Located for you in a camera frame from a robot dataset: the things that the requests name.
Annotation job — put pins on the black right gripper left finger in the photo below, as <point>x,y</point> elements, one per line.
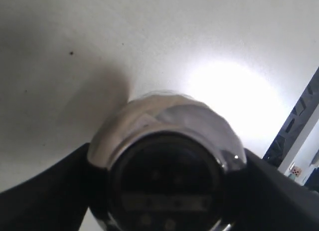
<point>56,199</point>

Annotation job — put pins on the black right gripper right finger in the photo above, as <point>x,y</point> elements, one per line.
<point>260,198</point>

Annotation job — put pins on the shiny steel cup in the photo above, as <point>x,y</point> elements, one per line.
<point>166,162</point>

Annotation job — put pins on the dark metal frame post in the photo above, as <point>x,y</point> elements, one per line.
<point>294,124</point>

